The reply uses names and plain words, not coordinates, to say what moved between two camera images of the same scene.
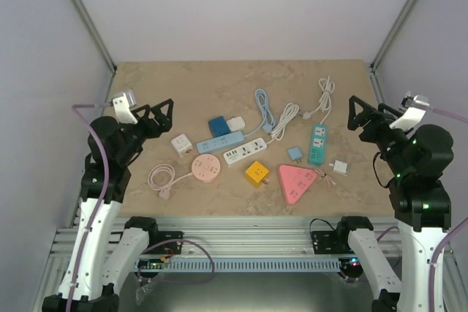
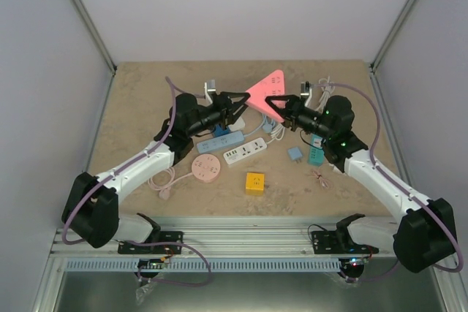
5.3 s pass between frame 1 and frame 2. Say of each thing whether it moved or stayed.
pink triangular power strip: moved
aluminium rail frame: stayed
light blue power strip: stayed
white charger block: stayed
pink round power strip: stayed
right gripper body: moved
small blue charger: stayed
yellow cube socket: moved
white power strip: stayed
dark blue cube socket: stayed
